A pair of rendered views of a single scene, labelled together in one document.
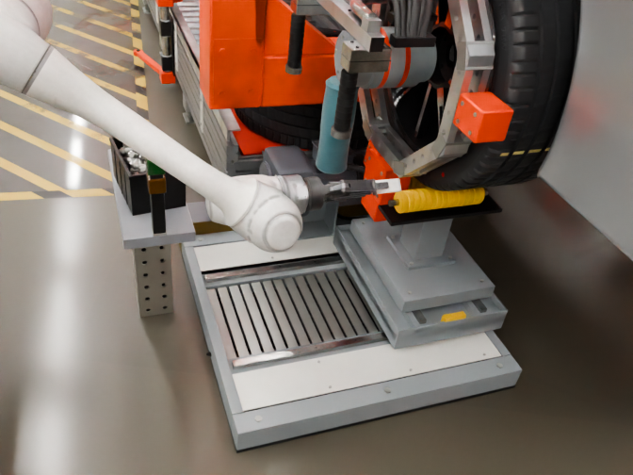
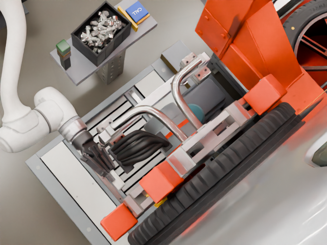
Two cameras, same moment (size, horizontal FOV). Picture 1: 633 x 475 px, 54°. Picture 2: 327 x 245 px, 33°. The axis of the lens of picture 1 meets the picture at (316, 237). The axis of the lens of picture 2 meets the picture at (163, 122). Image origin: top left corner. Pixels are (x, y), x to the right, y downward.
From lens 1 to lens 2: 1.65 m
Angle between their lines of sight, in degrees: 44
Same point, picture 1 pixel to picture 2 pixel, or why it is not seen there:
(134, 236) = (55, 56)
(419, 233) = not seen: hidden behind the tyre
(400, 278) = not seen: hidden behind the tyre
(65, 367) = (41, 54)
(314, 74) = (254, 82)
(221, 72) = (204, 25)
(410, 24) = (121, 153)
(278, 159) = (195, 93)
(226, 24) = (214, 9)
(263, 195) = (12, 125)
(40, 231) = not seen: outside the picture
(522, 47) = (138, 231)
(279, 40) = (244, 47)
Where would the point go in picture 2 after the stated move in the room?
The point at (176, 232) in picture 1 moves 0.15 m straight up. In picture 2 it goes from (70, 75) to (68, 61)
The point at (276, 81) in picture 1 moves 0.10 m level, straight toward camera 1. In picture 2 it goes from (232, 60) to (208, 69)
